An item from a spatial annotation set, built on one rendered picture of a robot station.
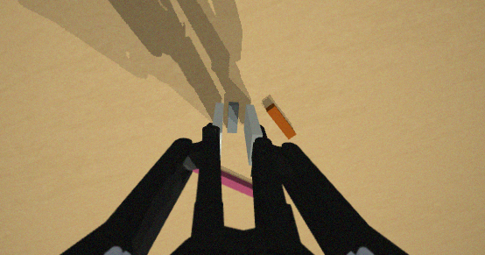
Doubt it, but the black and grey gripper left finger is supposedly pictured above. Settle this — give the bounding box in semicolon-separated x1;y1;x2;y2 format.
60;103;227;255

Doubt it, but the dark grey rectangular bar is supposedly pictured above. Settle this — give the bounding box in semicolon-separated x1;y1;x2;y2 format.
227;102;239;133

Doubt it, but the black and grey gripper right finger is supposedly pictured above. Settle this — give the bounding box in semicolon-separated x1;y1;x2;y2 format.
243;104;409;255

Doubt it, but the pink rod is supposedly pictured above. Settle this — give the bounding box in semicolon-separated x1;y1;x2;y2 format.
221;170;253;197

